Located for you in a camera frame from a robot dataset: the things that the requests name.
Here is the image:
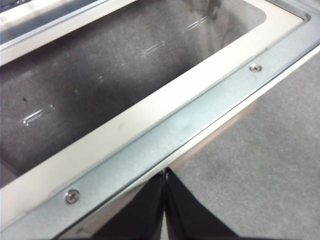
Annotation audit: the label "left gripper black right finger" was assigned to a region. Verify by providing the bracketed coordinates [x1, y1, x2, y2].
[163, 166, 238, 240]

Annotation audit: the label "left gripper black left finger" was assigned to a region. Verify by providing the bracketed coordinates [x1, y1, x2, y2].
[92, 172, 165, 240]

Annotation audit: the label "glass oven door with handle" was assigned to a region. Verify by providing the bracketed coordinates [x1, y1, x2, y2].
[0, 0, 320, 240]

